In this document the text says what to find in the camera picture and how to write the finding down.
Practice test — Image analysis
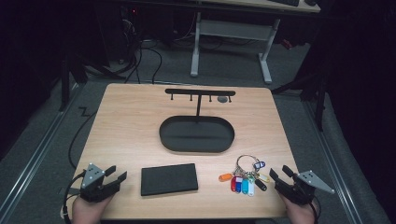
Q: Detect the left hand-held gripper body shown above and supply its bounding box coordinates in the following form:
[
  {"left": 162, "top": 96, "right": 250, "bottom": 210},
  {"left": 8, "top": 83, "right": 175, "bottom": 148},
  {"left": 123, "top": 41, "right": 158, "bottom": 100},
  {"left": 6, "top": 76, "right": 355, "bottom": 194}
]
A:
[{"left": 79, "top": 162, "right": 121, "bottom": 203}]

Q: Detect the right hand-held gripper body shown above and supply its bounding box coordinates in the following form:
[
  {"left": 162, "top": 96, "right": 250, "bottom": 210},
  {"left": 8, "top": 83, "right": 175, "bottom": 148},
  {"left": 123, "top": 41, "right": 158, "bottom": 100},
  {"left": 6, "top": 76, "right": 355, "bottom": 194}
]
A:
[{"left": 275, "top": 170, "right": 336, "bottom": 206}]

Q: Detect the metal ring with coloured tags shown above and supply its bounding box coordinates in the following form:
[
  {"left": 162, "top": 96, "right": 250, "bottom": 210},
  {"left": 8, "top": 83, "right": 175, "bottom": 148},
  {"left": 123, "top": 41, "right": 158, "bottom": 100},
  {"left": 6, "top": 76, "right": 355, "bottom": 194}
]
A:
[{"left": 218, "top": 154, "right": 271, "bottom": 198}]

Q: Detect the black key holder with tray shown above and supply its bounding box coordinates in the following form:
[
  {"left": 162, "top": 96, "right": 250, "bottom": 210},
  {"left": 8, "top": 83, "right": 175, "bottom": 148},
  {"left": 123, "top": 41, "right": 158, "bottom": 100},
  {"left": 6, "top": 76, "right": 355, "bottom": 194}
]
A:
[{"left": 159, "top": 88, "right": 236, "bottom": 154}]

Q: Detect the person's right hand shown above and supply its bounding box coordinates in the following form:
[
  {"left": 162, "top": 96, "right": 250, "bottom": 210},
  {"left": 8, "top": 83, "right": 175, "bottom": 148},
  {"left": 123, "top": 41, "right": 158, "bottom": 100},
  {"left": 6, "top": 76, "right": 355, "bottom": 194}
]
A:
[{"left": 279, "top": 194, "right": 319, "bottom": 224}]

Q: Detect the person's left hand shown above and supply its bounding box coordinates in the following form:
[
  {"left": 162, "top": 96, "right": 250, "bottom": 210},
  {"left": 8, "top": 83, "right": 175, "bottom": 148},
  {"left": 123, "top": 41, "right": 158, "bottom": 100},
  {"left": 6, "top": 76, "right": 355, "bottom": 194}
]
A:
[{"left": 72, "top": 195, "right": 113, "bottom": 224}]

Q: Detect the black rectangular pad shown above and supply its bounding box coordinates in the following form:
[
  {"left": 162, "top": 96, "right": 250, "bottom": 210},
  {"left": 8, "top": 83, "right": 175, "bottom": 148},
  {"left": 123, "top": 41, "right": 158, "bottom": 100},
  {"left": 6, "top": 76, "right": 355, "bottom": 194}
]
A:
[{"left": 140, "top": 162, "right": 199, "bottom": 197}]

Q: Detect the black metal stand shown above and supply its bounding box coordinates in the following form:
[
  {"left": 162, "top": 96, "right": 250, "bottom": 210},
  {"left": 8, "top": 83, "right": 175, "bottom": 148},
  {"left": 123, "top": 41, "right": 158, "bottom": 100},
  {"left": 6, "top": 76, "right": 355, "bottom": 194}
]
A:
[
  {"left": 58, "top": 46, "right": 125, "bottom": 113},
  {"left": 270, "top": 69, "right": 330, "bottom": 133}
]

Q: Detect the desk with white legs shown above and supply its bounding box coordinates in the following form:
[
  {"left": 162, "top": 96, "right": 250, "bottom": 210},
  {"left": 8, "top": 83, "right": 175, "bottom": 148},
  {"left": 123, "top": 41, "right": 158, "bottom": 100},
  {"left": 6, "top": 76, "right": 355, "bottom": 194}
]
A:
[{"left": 190, "top": 0, "right": 321, "bottom": 85}]

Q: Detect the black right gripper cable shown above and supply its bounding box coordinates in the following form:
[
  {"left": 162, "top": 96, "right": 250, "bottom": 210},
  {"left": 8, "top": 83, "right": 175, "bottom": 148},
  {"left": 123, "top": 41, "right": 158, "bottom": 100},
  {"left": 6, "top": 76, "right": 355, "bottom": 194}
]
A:
[{"left": 309, "top": 200, "right": 321, "bottom": 224}]

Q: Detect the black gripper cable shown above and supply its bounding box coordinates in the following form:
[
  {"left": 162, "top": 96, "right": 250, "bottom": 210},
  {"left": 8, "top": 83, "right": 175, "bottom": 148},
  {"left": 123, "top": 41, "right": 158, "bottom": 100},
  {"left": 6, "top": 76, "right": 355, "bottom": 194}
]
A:
[
  {"left": 309, "top": 200, "right": 321, "bottom": 224},
  {"left": 62, "top": 170, "right": 87, "bottom": 224}
]

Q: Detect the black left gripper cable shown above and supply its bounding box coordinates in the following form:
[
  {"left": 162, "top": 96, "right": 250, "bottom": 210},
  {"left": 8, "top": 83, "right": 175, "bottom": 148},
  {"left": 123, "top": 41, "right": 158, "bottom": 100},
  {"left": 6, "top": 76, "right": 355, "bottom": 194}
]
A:
[{"left": 62, "top": 170, "right": 87, "bottom": 224}]

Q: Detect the metal floor rail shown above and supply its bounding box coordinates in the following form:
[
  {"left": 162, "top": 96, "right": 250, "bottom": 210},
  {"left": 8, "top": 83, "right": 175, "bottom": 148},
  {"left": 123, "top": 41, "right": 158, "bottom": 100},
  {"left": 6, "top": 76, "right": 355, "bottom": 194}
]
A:
[
  {"left": 0, "top": 83, "right": 80, "bottom": 217},
  {"left": 302, "top": 101, "right": 363, "bottom": 224}
]

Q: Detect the black cable on floor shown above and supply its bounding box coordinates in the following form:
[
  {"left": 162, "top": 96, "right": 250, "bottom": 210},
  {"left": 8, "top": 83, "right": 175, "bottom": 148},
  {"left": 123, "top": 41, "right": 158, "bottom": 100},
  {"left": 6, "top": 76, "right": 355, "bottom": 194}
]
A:
[{"left": 67, "top": 106, "right": 98, "bottom": 171}]

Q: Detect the bundle of black floor cables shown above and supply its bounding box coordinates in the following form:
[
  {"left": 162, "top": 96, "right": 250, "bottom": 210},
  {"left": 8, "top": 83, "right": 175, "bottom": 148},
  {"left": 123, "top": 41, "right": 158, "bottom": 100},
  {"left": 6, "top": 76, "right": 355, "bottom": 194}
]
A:
[{"left": 118, "top": 18, "right": 163, "bottom": 85}]

